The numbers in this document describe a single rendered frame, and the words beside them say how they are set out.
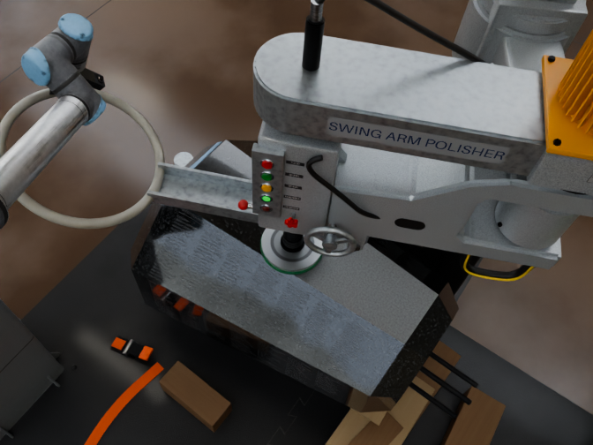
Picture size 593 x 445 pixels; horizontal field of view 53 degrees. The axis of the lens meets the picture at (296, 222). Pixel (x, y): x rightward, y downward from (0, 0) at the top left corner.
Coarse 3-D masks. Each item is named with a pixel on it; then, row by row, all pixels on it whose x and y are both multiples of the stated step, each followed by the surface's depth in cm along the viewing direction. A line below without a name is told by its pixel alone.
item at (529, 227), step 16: (496, 208) 168; (512, 208) 157; (528, 208) 152; (544, 208) 149; (512, 224) 160; (528, 224) 155; (544, 224) 152; (560, 224) 152; (512, 240) 163; (528, 240) 160; (544, 240) 159
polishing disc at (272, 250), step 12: (264, 240) 203; (276, 240) 203; (312, 240) 204; (264, 252) 200; (276, 252) 200; (300, 252) 201; (312, 252) 201; (276, 264) 198; (288, 264) 198; (300, 264) 199; (312, 264) 199
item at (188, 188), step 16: (176, 176) 190; (192, 176) 188; (208, 176) 187; (224, 176) 186; (160, 192) 181; (176, 192) 187; (192, 192) 187; (208, 192) 188; (224, 192) 188; (240, 192) 189; (192, 208) 184; (208, 208) 182; (224, 208) 180
